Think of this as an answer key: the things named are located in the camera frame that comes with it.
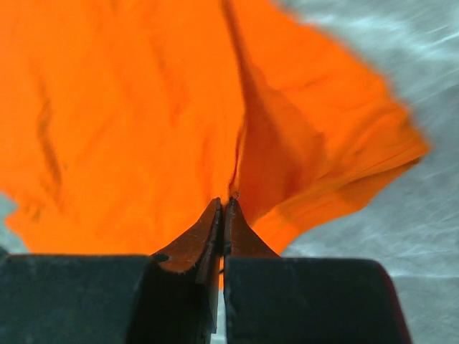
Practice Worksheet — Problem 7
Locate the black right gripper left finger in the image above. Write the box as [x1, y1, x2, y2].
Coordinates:
[1, 199, 221, 343]

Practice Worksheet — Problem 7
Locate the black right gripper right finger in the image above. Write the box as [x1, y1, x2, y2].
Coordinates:
[224, 199, 412, 343]

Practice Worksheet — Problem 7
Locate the orange t-shirt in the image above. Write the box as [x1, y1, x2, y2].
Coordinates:
[1, 1, 428, 254]

